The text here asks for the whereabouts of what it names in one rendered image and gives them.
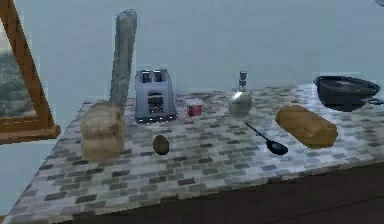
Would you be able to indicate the red and white yogurt cup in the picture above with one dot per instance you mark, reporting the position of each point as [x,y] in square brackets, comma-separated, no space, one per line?
[194,108]

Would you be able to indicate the silver toaster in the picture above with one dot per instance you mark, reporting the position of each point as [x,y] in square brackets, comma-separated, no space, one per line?
[154,96]

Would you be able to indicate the brown potato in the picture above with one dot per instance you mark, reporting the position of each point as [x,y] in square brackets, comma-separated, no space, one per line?
[161,144]

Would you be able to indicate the round silver soap bottle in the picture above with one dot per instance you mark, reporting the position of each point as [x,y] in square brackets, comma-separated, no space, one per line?
[240,101]

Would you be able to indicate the mosaic tiled kitchen counter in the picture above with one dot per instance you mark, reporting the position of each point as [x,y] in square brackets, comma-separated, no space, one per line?
[206,166]

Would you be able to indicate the tall grey paper towel roll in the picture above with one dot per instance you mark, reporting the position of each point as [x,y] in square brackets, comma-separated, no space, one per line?
[122,60]

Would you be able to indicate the black ladle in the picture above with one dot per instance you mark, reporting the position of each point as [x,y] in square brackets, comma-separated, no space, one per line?
[276,146]

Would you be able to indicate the pale round bread loaf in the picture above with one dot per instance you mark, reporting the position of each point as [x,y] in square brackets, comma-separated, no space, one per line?
[101,131]

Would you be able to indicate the brown oblong bread loaf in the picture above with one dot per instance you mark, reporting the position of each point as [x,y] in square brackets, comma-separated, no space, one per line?
[306,126]

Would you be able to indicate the black frying pan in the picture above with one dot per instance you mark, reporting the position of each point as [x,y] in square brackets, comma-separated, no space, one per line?
[345,93]

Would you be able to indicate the wooden framed window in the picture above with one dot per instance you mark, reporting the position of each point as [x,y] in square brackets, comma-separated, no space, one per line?
[30,83]

